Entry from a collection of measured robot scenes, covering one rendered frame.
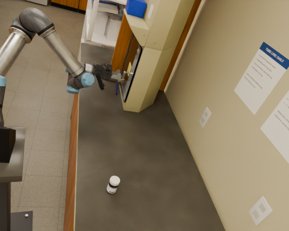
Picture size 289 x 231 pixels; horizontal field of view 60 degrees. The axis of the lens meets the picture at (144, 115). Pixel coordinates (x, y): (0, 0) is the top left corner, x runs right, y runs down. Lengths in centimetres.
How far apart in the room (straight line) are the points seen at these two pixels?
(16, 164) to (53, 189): 111
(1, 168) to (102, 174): 44
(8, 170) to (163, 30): 105
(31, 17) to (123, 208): 100
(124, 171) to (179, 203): 31
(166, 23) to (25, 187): 170
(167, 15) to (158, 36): 12
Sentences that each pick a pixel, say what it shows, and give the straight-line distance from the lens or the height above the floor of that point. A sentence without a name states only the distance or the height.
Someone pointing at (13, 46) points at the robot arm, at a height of 129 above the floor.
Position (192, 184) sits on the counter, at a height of 94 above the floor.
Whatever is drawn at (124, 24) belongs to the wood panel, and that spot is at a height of 139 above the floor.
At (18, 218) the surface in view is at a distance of 220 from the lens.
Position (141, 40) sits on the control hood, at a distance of 149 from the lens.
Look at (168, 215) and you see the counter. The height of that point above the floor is 94.
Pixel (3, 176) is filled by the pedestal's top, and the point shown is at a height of 94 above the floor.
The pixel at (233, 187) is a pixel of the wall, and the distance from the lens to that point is 134.
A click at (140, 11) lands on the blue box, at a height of 155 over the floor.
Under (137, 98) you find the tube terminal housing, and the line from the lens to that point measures 168.
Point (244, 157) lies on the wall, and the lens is 129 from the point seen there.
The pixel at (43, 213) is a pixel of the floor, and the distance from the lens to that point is 223.
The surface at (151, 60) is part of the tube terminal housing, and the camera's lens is 155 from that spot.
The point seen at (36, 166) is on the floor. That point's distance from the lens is 250.
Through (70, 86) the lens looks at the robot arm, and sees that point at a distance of 153.
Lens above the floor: 191
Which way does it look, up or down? 34 degrees down
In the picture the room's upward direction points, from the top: 21 degrees clockwise
